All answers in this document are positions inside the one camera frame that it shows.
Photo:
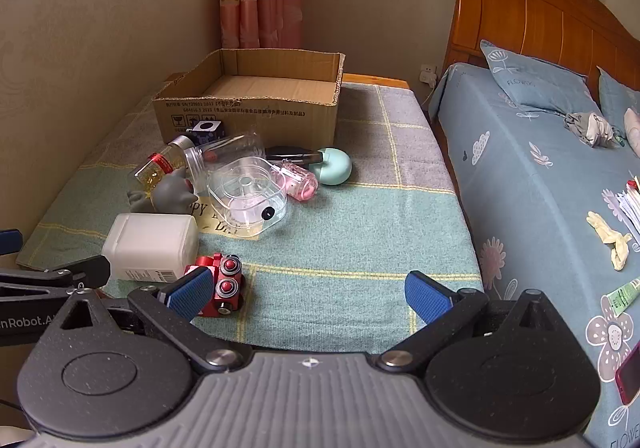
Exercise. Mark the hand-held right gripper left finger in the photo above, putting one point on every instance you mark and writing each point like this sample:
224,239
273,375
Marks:
187,290

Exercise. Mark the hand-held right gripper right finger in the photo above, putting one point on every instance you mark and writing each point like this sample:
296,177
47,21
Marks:
425,295

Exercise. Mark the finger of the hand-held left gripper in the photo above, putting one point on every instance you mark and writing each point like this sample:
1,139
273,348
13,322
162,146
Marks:
7,242
75,273

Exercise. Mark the red toy train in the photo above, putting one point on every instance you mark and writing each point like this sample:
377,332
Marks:
227,280

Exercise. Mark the white plastic container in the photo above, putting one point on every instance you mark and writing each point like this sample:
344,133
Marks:
150,243

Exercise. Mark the grey hippo toy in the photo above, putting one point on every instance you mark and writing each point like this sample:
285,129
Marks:
170,193

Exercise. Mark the clear square plastic container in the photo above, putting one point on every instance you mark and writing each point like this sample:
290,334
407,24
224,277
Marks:
247,198

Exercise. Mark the clear bottle with red label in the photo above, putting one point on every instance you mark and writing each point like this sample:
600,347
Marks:
160,163

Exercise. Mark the clear plastic jar with lid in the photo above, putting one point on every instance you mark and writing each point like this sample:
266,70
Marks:
235,145

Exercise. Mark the mint green egg-shaped case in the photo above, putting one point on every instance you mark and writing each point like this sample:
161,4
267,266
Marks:
335,167

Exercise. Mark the pink white small toy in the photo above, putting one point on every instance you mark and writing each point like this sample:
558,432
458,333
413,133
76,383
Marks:
300,180

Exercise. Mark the black shoe insole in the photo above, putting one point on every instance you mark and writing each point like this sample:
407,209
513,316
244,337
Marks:
290,155

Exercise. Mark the brown cardboard box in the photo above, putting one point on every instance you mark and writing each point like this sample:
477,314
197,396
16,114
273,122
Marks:
250,117

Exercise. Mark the beige lettered card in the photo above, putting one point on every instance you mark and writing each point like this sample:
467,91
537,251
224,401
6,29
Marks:
210,224

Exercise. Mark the blue floral bedsheet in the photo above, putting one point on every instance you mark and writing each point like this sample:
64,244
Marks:
540,208

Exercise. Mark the dark blue cube toy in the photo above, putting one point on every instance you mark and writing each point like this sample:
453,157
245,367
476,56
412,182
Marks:
205,127

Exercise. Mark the cream rubber glove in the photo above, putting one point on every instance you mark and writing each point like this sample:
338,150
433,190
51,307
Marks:
610,238

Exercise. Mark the green tube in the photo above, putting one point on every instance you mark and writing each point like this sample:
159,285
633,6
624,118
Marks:
622,298

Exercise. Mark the wooden table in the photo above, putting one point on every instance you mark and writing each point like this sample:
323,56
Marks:
375,79

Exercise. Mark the red phone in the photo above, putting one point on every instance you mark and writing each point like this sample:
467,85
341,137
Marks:
631,378

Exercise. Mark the crumpled grey cloth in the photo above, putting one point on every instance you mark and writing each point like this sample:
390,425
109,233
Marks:
592,127

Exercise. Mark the blue floral pillow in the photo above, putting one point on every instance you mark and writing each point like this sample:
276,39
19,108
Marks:
535,77
617,97

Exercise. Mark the pink white cloth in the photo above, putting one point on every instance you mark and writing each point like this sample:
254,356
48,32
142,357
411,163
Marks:
634,127

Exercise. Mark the wooden bed headboard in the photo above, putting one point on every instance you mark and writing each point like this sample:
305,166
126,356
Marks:
540,12

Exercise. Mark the white wall socket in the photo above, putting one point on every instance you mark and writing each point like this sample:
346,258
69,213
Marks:
427,73

